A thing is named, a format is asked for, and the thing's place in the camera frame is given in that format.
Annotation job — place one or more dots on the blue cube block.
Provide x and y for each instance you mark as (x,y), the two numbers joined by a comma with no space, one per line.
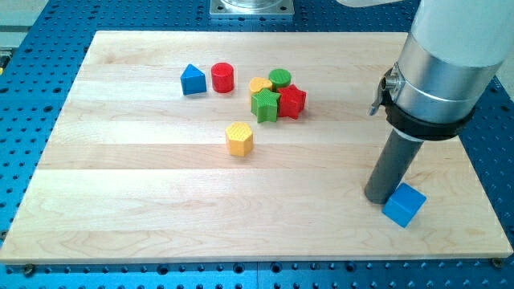
(403,204)

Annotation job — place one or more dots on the green cylinder block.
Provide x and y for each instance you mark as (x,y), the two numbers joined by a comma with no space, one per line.
(280,78)

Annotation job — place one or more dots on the yellow heart block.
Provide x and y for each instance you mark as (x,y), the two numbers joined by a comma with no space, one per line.
(257,84)

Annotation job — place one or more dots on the light wooden board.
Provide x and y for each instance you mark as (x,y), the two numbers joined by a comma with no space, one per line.
(137,172)

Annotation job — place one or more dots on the green star block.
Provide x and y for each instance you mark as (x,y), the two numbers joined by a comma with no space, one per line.
(265,105)

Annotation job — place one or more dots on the blue triangle block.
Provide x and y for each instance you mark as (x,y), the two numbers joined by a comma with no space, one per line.
(193,80)

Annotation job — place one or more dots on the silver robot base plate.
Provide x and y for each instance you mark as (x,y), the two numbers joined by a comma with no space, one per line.
(229,8)

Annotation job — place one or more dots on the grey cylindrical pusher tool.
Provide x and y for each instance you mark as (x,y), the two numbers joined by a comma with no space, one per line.
(395,158)

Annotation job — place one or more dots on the red cylinder block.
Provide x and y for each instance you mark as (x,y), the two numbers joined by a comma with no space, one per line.
(222,76)

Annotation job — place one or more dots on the yellow hexagon block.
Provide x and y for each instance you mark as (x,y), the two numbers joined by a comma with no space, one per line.
(239,139)

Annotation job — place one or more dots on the red star block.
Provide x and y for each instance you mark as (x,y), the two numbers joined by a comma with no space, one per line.
(291,101)

